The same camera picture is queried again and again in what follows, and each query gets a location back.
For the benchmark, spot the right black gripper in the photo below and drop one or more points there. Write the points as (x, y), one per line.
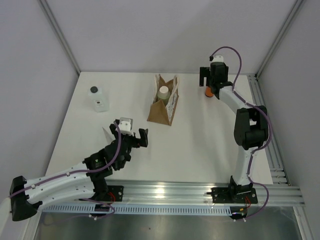
(205, 71)

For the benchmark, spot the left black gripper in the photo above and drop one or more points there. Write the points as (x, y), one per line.
(141, 141)

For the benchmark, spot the orange bottle blue cap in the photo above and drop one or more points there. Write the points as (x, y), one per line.
(208, 93)

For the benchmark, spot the green bottle white cap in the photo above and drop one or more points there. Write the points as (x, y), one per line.
(163, 94)

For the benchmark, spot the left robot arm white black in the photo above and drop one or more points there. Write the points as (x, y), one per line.
(83, 181)

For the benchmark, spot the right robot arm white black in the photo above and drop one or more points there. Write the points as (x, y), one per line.
(250, 132)

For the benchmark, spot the clear bottle black cap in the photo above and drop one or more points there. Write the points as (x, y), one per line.
(100, 102)

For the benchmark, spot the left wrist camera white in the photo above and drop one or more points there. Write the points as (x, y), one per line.
(126, 126)

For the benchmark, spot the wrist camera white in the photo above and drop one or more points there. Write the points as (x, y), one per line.
(126, 126)
(217, 58)

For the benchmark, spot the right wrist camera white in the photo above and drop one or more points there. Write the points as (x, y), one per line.
(217, 58)

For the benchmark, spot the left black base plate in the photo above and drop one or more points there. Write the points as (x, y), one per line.
(113, 194)

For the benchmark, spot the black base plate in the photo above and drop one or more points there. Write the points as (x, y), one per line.
(113, 194)
(224, 195)

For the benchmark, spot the white slotted cable duct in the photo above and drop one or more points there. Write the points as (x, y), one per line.
(140, 209)

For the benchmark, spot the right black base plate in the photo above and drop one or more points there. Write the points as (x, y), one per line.
(224, 195)

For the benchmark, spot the right aluminium frame post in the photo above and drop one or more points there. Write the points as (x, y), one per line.
(289, 20)

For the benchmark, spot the aluminium frame post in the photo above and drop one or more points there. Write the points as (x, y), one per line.
(51, 19)
(289, 20)

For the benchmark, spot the right side aluminium rail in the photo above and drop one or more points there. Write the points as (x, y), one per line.
(268, 165)

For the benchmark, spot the aluminium mounting rail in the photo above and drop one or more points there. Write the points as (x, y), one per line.
(189, 193)

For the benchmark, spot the left aluminium frame post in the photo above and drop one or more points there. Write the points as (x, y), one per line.
(51, 19)

